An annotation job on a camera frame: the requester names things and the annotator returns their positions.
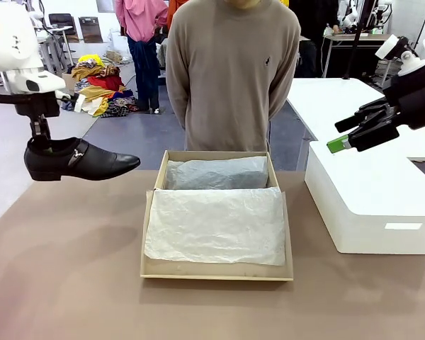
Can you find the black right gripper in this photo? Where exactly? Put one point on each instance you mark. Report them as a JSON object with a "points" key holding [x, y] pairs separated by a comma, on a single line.
{"points": [[418, 95]]}

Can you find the black tripod stand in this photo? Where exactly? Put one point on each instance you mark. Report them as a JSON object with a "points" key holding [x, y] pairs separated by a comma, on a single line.
{"points": [[356, 39]]}

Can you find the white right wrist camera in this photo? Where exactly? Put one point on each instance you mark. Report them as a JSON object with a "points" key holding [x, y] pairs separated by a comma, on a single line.
{"points": [[387, 47]]}

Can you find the black office chair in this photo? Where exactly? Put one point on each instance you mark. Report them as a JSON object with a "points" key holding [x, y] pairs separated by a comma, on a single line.
{"points": [[61, 23]]}

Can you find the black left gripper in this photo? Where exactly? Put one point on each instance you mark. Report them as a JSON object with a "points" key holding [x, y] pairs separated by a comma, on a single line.
{"points": [[39, 105]]}

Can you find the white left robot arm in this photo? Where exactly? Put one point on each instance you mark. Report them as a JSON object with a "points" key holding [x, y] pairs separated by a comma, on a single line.
{"points": [[10, 35]]}

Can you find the brown office chair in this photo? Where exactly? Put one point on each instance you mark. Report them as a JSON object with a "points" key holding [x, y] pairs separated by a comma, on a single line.
{"points": [[90, 30]]}

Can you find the person in black clothes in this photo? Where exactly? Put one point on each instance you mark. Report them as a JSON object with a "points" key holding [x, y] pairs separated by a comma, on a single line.
{"points": [[311, 53]]}

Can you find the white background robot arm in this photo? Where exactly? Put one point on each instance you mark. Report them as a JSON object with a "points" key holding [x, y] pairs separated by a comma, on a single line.
{"points": [[382, 16], [350, 14]]}

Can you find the person in pink top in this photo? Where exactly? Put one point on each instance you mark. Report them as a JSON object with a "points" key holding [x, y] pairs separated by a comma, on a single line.
{"points": [[141, 21]]}

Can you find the person in beige sweater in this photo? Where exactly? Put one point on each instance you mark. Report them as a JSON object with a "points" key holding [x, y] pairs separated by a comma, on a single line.
{"points": [[230, 78]]}

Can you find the black leather buckle shoe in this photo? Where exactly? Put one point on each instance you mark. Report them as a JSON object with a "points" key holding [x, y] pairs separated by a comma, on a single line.
{"points": [[99, 163]]}

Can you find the white table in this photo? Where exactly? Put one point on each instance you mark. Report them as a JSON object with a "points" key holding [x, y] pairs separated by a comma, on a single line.
{"points": [[333, 106]]}

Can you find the cardboard shoe box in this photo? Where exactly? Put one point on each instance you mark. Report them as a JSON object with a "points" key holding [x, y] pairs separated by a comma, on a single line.
{"points": [[216, 273]]}

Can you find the white tissue paper sheet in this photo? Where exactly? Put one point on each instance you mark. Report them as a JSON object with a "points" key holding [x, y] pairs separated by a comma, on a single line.
{"points": [[216, 226]]}

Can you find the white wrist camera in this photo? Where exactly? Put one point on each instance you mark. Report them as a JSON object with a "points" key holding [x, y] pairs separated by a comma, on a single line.
{"points": [[80, 103], [387, 47]]}

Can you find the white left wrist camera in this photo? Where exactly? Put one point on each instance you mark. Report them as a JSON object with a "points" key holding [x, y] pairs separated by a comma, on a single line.
{"points": [[80, 103]]}

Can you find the colourful clothes pile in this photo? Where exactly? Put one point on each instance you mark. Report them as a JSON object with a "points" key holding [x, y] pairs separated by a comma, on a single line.
{"points": [[102, 83]]}

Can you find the brown background work table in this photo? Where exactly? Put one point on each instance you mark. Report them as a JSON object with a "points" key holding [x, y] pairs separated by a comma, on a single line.
{"points": [[361, 37]]}

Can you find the white shoe box lid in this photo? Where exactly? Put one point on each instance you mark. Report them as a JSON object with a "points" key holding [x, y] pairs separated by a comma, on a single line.
{"points": [[368, 191]]}

